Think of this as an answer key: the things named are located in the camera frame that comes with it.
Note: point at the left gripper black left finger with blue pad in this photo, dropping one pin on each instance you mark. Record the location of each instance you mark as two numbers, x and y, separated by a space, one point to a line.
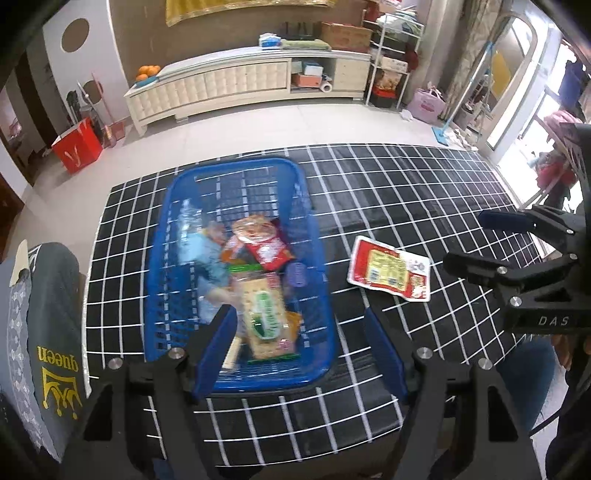
138 421

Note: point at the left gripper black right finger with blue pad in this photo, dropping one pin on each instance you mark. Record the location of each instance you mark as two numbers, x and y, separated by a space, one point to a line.
461 422

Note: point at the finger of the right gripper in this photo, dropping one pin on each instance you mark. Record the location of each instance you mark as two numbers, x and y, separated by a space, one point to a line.
486 272
511 222

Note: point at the red sausage snack pack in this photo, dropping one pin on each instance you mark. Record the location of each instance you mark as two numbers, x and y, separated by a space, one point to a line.
380 267

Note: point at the light blue snack bag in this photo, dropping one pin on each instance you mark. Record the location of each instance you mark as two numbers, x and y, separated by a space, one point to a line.
199 244

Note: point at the green cracker pack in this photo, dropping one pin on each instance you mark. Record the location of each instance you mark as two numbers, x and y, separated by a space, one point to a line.
262 307

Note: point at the blue plastic basket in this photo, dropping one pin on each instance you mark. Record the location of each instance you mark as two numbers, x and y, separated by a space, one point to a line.
225 192

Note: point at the orange snack bag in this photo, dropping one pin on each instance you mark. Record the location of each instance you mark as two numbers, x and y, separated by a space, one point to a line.
294 320

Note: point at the purple snack bar pack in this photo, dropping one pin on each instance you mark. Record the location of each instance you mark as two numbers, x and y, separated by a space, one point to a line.
296 274

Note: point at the black white grid mat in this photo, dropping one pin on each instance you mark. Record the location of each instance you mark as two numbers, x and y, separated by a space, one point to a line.
421 199

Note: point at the pink quilt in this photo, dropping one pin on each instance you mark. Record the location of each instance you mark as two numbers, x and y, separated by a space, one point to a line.
563 126

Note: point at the blue floral bedsheet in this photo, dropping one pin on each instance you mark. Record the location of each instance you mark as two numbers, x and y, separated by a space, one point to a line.
17 384

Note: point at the pink shopping bag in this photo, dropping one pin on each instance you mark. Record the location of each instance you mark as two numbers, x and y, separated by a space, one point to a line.
427 104

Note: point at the grey queen pillow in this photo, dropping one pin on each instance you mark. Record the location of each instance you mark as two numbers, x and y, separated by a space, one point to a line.
54 342

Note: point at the white metal shelf rack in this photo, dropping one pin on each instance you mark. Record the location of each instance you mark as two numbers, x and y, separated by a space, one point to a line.
394 54

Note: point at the cardboard box on cabinet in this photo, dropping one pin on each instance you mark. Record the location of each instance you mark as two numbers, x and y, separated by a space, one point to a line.
346 37

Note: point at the green folded cloth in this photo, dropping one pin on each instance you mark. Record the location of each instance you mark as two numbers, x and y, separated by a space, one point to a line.
305 44

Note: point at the red gift bag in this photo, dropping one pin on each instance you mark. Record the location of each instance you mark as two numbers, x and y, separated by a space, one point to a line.
77 147

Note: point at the broom and dustpan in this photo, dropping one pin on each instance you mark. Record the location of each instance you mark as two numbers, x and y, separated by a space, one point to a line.
88 101

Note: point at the tissue box blue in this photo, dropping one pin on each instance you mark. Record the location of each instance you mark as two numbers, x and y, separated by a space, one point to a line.
269 40

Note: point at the cream TV cabinet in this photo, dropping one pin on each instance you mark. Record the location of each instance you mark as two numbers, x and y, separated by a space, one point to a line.
246 76

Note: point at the plate of oranges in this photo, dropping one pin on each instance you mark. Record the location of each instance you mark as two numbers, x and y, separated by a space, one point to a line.
146 73

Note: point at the yellow cloth covered TV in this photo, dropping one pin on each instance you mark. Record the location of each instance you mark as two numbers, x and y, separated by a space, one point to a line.
177 11

